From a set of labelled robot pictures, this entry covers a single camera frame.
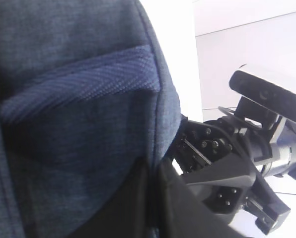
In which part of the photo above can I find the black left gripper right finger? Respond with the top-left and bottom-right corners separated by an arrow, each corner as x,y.
157,158 -> 296,238

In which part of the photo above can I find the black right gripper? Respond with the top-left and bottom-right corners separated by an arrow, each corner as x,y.
167,116 -> 292,236

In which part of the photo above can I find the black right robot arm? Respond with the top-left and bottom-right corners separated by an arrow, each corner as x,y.
167,116 -> 296,235

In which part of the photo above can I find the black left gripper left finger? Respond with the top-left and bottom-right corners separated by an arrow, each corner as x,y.
68,158 -> 154,238

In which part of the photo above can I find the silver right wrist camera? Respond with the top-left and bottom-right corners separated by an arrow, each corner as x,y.
229,64 -> 296,123

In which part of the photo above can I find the dark blue fabric lunch bag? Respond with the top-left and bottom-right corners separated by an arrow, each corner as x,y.
0,0 -> 181,238

